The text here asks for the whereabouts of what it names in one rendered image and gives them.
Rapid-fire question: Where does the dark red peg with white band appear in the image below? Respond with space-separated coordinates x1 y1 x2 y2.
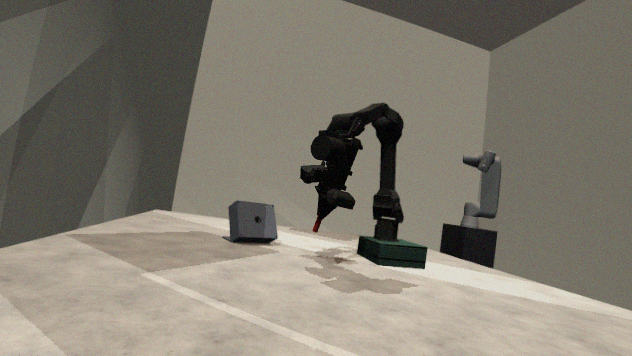
312 212 322 233

